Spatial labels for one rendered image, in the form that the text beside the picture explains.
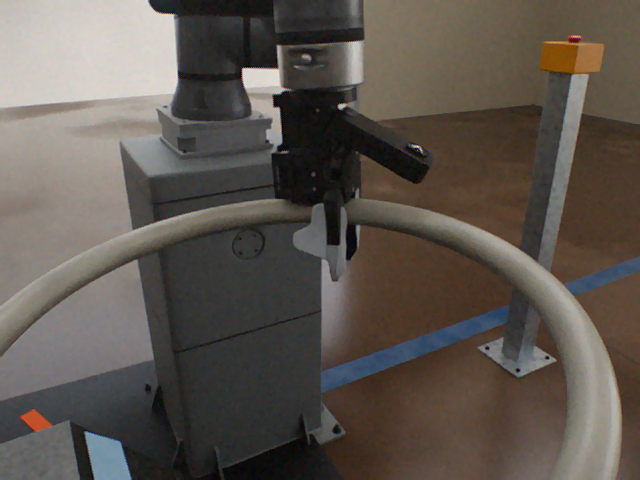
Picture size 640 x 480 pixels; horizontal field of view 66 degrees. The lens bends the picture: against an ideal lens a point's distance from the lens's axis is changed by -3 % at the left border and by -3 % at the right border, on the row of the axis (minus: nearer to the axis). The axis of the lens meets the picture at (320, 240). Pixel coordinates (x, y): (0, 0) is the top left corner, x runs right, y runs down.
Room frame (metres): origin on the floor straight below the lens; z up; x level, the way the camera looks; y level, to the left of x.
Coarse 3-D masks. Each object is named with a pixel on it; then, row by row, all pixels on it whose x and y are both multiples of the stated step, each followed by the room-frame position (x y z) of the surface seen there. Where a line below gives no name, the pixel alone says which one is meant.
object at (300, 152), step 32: (288, 96) 0.55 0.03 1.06; (320, 96) 0.52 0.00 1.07; (352, 96) 0.53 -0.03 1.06; (288, 128) 0.55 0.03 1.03; (320, 128) 0.54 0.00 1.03; (288, 160) 0.53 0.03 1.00; (320, 160) 0.52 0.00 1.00; (352, 160) 0.54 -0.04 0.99; (288, 192) 0.53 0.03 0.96; (320, 192) 0.52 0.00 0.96; (352, 192) 0.54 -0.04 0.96
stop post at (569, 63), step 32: (544, 64) 1.53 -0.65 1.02; (576, 64) 1.44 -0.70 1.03; (576, 96) 1.48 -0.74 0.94; (544, 128) 1.52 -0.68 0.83; (576, 128) 1.50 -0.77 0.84; (544, 160) 1.50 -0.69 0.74; (544, 192) 1.48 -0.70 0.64; (544, 224) 1.47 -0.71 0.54; (544, 256) 1.48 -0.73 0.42; (512, 320) 1.51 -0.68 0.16; (512, 352) 1.49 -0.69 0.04; (544, 352) 1.52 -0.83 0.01
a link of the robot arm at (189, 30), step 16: (176, 16) 1.18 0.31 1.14; (192, 16) 1.16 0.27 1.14; (208, 16) 1.16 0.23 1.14; (224, 16) 1.17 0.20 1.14; (176, 32) 1.19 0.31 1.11; (192, 32) 1.16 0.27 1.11; (208, 32) 1.16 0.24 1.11; (224, 32) 1.16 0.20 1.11; (240, 32) 1.16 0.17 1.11; (176, 48) 1.20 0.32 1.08; (192, 48) 1.16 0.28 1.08; (208, 48) 1.16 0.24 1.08; (224, 48) 1.16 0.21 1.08; (240, 48) 1.17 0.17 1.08; (192, 64) 1.16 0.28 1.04; (208, 64) 1.16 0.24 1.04; (224, 64) 1.17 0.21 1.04; (240, 64) 1.20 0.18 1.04
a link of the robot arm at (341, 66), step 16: (288, 48) 0.52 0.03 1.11; (304, 48) 0.51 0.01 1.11; (320, 48) 0.51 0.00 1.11; (336, 48) 0.51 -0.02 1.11; (352, 48) 0.52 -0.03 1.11; (288, 64) 0.52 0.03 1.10; (304, 64) 0.51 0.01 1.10; (320, 64) 0.51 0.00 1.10; (336, 64) 0.51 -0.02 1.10; (352, 64) 0.52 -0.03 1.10; (288, 80) 0.52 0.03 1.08; (304, 80) 0.51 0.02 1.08; (320, 80) 0.51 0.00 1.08; (336, 80) 0.51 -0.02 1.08; (352, 80) 0.52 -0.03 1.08
